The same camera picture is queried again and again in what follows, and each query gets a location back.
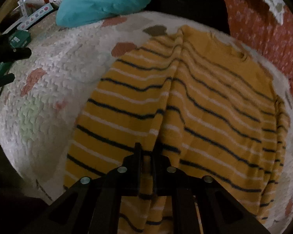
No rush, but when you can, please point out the white patterned strip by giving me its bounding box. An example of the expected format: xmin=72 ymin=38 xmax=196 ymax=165
xmin=17 ymin=3 xmax=54 ymax=31

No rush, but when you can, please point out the white heart-patterned blanket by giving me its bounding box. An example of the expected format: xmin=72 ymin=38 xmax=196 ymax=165
xmin=0 ymin=12 xmax=293 ymax=233

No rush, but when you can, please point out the teal pillow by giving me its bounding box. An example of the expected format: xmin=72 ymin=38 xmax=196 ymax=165
xmin=56 ymin=0 xmax=151 ymax=27

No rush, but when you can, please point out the red floral bedsheet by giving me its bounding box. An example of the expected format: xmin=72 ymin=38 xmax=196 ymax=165
xmin=224 ymin=0 xmax=293 ymax=95

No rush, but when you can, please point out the green box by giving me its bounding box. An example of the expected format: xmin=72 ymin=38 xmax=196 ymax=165
xmin=0 ymin=30 xmax=31 ymax=77

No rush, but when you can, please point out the yellow striped knit sweater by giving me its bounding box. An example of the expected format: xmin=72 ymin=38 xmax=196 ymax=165
xmin=64 ymin=25 xmax=290 ymax=233

